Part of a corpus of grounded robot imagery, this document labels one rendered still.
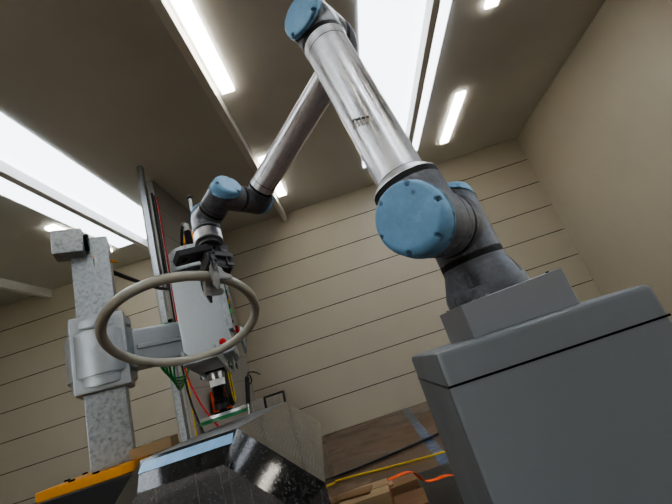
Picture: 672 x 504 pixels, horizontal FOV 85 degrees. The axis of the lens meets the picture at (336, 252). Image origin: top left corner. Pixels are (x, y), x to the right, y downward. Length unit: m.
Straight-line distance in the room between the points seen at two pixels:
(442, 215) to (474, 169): 7.10
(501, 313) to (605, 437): 0.25
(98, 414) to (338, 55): 2.05
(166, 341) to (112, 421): 0.47
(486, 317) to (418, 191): 0.29
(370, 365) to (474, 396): 5.90
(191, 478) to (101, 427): 1.12
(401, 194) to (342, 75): 0.34
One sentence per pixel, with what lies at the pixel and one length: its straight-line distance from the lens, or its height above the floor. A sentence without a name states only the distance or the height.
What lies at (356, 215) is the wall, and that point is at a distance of 7.11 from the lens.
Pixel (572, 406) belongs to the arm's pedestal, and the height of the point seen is 0.71.
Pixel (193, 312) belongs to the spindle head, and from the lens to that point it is 1.89.
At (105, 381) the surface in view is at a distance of 2.34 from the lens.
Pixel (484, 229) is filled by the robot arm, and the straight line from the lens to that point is 0.90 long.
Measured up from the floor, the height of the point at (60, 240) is 2.00.
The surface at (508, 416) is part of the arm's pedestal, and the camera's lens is 0.72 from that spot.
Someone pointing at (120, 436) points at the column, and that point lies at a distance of 2.38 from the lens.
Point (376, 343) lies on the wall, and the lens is 6.59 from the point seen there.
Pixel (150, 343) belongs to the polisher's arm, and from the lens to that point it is 2.45.
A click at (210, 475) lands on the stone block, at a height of 0.71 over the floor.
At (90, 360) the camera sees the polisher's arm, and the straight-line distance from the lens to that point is 2.36.
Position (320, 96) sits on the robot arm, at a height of 1.63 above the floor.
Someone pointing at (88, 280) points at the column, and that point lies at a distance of 2.55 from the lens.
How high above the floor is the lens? 0.87
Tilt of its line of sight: 17 degrees up
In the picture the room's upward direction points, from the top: 18 degrees counter-clockwise
